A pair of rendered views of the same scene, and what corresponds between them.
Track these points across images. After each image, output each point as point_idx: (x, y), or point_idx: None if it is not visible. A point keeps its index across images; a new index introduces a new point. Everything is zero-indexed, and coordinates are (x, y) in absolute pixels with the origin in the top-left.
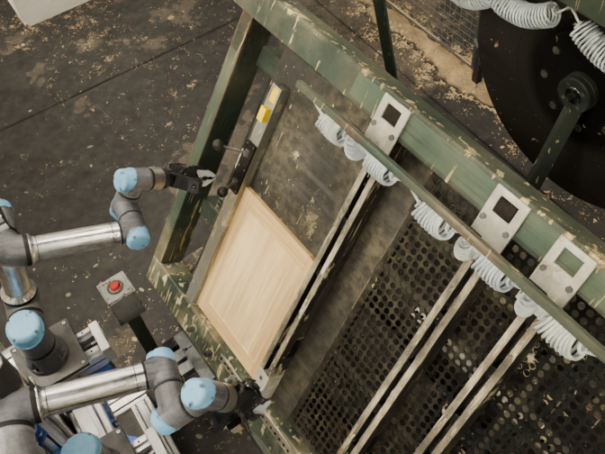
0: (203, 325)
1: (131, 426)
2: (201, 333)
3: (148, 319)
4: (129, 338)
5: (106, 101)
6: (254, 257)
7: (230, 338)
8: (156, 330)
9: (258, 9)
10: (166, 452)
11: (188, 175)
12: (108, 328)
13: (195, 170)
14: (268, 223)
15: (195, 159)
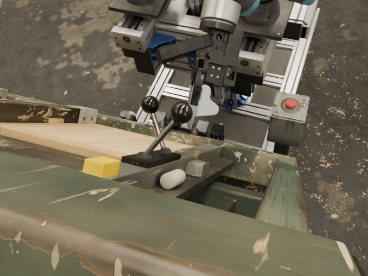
0: (179, 133)
1: (248, 141)
2: (181, 133)
3: (343, 239)
4: (339, 213)
5: None
6: (116, 144)
7: (143, 135)
8: (326, 235)
9: (103, 191)
10: (116, 31)
11: (195, 65)
12: (364, 209)
13: (194, 80)
14: (88, 146)
15: (280, 176)
